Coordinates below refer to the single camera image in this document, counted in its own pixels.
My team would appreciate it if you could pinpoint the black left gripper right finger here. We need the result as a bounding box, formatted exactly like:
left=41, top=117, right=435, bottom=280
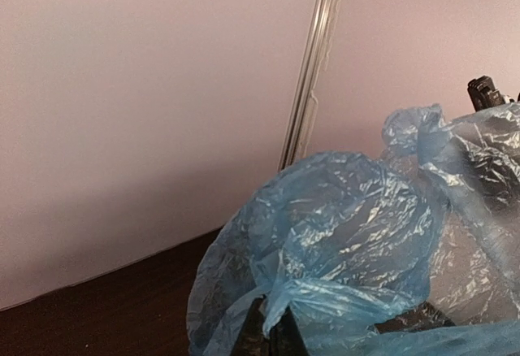
left=270, top=310, right=309, bottom=356

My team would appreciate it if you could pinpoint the left aluminium corner post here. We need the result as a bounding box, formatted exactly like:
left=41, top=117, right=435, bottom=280
left=278, top=0, right=341, bottom=171

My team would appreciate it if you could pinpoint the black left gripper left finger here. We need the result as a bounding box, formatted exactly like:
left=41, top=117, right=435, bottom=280
left=230, top=296, right=270, bottom=356

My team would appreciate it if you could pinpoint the blue plastic trash bag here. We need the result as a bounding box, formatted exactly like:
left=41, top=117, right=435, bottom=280
left=186, top=103, right=519, bottom=355

